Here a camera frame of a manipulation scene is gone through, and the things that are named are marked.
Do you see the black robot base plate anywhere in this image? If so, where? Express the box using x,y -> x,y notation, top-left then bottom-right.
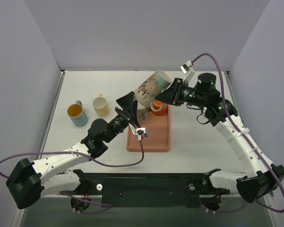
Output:
71,170 -> 230,208

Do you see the yellow ceramic mug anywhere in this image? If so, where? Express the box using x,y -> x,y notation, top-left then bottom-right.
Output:
92,94 -> 108,116

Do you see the salmon pink plastic tray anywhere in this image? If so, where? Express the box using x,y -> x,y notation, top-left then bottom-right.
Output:
140,107 -> 170,152

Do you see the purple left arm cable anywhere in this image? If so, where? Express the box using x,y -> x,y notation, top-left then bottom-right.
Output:
0,139 -> 146,215

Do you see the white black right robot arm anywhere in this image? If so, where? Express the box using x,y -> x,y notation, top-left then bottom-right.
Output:
155,73 -> 284,203

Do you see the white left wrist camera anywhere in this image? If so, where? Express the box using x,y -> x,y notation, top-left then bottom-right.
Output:
129,124 -> 148,141

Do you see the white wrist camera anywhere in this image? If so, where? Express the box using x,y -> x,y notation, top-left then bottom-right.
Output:
180,60 -> 195,83
129,124 -> 148,141

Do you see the aluminium table frame rail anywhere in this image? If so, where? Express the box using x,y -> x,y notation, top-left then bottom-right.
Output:
224,71 -> 238,110

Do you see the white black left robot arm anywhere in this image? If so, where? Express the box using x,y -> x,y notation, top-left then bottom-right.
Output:
6,92 -> 139,209

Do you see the orange ceramic mug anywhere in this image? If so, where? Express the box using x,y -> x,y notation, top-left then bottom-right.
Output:
150,100 -> 168,116

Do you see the blue glazed mug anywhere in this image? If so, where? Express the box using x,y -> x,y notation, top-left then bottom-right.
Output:
67,100 -> 89,127

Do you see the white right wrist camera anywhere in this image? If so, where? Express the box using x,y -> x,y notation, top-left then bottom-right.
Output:
180,60 -> 195,83

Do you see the shell pattern teal mug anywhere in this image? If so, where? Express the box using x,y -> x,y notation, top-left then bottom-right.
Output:
134,70 -> 172,107

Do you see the cream dragon pattern mug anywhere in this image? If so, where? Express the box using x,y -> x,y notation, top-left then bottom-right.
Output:
137,103 -> 148,124

